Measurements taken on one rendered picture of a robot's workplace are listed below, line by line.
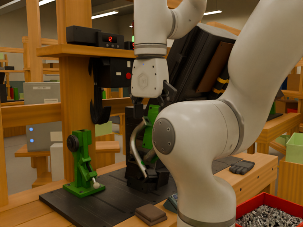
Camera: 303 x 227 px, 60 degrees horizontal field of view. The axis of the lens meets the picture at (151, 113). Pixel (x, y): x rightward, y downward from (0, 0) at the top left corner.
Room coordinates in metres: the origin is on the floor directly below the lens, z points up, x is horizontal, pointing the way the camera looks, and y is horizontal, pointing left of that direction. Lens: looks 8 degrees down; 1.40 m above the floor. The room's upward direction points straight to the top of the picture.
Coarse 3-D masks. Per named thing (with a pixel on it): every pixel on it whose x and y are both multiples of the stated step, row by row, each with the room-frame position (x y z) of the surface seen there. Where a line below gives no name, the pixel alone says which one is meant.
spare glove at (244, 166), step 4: (244, 160) 1.47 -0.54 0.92; (232, 164) 1.41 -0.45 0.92; (236, 164) 1.40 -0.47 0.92; (240, 164) 1.40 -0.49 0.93; (244, 164) 1.40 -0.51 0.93; (248, 164) 1.40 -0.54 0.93; (252, 164) 1.40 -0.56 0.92; (232, 168) 1.35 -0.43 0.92; (236, 168) 1.34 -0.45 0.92; (240, 168) 1.34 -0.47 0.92; (244, 168) 1.34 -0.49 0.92; (248, 168) 1.35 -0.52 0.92; (236, 172) 1.31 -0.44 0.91; (240, 172) 1.32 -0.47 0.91; (244, 172) 1.30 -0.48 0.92
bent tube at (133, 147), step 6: (144, 120) 1.20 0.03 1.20; (138, 126) 1.22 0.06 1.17; (144, 126) 1.22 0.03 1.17; (132, 132) 1.24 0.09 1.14; (138, 132) 1.23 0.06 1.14; (132, 138) 1.23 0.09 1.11; (132, 144) 1.22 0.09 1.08; (132, 150) 1.21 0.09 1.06; (138, 156) 1.18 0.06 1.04; (138, 162) 1.16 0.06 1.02; (144, 168) 1.14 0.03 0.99; (144, 174) 1.12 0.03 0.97
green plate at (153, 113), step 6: (150, 108) 1.25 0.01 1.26; (156, 108) 1.22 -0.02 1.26; (150, 114) 1.24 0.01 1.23; (156, 114) 1.21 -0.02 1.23; (150, 120) 1.23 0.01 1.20; (150, 126) 1.22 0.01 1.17; (144, 132) 1.24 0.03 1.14; (150, 132) 1.21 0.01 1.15; (144, 138) 1.23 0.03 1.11; (150, 138) 1.20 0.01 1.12; (144, 144) 1.21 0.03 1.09; (150, 144) 1.19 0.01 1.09
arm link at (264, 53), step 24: (264, 0) 0.39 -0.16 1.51; (288, 0) 0.36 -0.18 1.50; (264, 24) 0.38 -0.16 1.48; (288, 24) 0.36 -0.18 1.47; (240, 48) 0.41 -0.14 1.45; (264, 48) 0.38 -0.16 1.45; (288, 48) 0.37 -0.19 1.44; (240, 72) 0.42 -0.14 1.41; (264, 72) 0.40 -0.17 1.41; (288, 72) 0.41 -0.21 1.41; (240, 96) 0.48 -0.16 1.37; (264, 96) 0.43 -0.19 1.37; (240, 120) 0.49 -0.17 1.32; (264, 120) 0.48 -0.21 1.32; (240, 144) 0.49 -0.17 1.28
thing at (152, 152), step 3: (150, 150) 1.14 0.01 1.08; (153, 150) 1.12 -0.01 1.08; (147, 153) 1.15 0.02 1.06; (150, 153) 1.13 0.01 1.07; (153, 153) 1.12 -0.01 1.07; (144, 156) 1.15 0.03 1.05; (147, 156) 1.14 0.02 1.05; (150, 156) 1.13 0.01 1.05; (153, 156) 1.13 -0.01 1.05; (144, 159) 1.14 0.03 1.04; (147, 159) 1.14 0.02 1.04; (150, 159) 1.14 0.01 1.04; (147, 162) 1.14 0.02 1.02
